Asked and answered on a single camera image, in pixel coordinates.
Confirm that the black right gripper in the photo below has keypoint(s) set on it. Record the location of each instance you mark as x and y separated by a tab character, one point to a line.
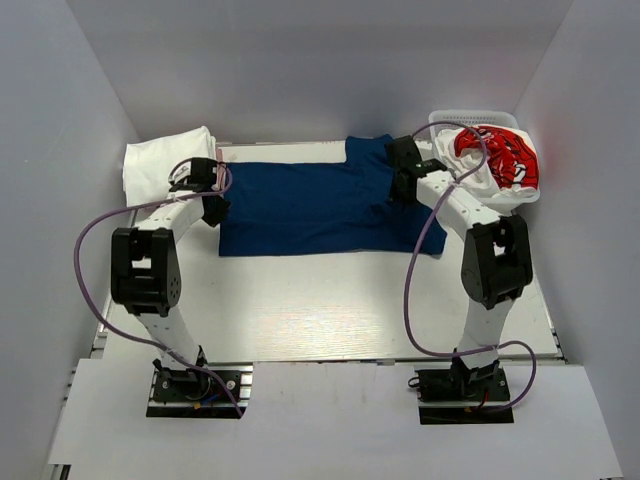
397	196

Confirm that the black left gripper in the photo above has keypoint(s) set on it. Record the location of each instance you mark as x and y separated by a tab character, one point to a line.
216	217

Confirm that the blue Mickey t-shirt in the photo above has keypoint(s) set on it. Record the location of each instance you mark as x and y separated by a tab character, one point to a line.
282	209

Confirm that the white t-shirt with red print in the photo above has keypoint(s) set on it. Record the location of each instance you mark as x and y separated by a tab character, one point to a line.
509	177

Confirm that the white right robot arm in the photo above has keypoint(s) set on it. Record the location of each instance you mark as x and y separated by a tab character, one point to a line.
496	261

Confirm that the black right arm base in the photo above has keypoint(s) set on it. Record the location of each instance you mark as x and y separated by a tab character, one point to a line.
443	400

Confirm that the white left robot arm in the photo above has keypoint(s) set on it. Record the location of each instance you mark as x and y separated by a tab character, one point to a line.
145	271

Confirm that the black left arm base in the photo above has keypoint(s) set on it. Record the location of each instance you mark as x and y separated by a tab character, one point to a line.
186	394

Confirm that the folded pink t-shirt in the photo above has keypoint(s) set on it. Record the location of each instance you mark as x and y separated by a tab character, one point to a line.
220	169

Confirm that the white plastic basket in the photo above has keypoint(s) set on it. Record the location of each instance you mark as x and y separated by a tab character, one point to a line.
468	120

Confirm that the folded white t-shirt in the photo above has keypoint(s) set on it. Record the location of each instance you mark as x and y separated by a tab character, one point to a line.
147	165

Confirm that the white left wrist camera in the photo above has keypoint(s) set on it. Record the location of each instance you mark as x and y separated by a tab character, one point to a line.
179	174

